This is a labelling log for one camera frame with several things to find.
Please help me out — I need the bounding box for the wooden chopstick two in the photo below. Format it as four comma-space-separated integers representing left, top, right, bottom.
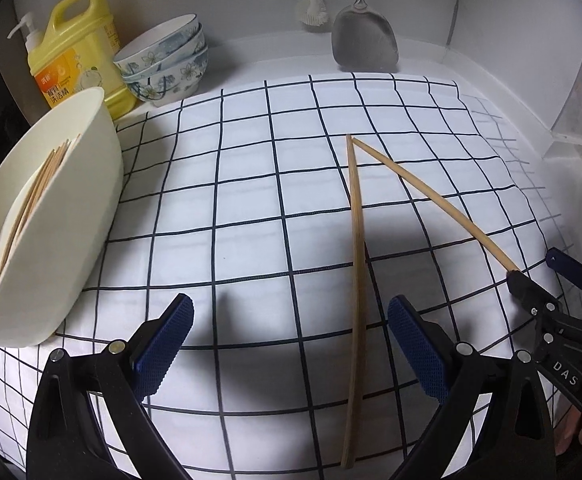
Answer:
0, 142, 70, 271

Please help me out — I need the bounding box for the wooden chopstick ten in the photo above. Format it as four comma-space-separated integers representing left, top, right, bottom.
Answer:
349, 136, 519, 272

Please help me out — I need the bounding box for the wooden chopstick one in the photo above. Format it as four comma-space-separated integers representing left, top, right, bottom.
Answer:
0, 143, 67, 276

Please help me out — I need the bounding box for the person right hand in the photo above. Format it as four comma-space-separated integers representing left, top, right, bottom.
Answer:
553, 393, 582, 455

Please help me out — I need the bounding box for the large cream bowl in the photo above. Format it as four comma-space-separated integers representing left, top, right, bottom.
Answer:
0, 88, 123, 347

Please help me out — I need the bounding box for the white grid pattern cloth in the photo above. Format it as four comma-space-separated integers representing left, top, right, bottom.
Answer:
0, 74, 577, 479

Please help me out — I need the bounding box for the bottom floral ceramic bowl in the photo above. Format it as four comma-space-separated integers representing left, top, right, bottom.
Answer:
126, 48, 209, 106

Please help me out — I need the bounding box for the floral ceramic bowl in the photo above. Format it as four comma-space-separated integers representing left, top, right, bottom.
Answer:
126, 48, 209, 106
113, 13, 201, 76
122, 30, 206, 84

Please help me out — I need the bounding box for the steel spatula turner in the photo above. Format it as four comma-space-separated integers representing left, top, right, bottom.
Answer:
331, 0, 399, 73

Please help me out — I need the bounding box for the middle floral ceramic bowl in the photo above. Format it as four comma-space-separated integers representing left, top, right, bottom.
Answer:
122, 30, 206, 84

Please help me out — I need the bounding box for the yellow dish soap bottle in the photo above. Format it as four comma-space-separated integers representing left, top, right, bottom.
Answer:
28, 0, 136, 120

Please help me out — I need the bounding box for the top floral ceramic bowl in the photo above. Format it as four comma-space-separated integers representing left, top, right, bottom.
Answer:
113, 13, 201, 76

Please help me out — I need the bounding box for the white pump soap bottle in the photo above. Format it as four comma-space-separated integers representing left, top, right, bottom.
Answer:
7, 12, 44, 53

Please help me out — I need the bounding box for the white dish brush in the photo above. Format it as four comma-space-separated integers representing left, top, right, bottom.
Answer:
295, 0, 329, 28

